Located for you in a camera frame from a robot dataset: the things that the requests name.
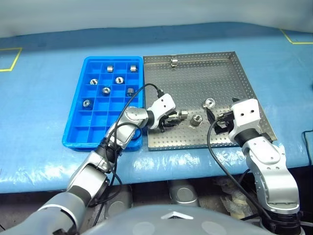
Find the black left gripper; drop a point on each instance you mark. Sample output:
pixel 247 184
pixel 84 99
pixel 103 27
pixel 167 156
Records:
pixel 165 122

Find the crumpled clear plastic wrap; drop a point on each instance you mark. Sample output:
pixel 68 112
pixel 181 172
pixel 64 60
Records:
pixel 232 195

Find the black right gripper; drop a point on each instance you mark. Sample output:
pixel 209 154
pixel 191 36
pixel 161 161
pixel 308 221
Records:
pixel 223 123

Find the grey rounded shape under table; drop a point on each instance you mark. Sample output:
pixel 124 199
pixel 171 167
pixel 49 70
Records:
pixel 117 204
pixel 183 193

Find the small metal roller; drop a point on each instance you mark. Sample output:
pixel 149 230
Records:
pixel 105 90
pixel 86 103
pixel 119 80
pixel 110 69
pixel 130 91
pixel 174 61
pixel 184 113
pixel 94 81
pixel 196 120
pixel 133 68
pixel 209 103

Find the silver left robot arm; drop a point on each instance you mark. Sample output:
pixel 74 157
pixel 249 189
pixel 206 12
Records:
pixel 129 117

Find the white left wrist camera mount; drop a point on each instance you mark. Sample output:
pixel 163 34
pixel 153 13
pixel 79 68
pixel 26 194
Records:
pixel 162 104

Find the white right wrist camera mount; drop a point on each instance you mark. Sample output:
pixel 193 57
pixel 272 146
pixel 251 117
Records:
pixel 245 112

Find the grey robot torso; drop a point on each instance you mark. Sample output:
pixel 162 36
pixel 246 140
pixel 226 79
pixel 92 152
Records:
pixel 171 225

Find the perforated steel tray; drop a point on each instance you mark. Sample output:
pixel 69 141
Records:
pixel 195 80

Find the blue compartment tray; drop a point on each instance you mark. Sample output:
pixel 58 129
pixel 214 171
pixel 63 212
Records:
pixel 97 118

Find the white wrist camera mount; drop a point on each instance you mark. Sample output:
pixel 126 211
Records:
pixel 162 104
pixel 245 112

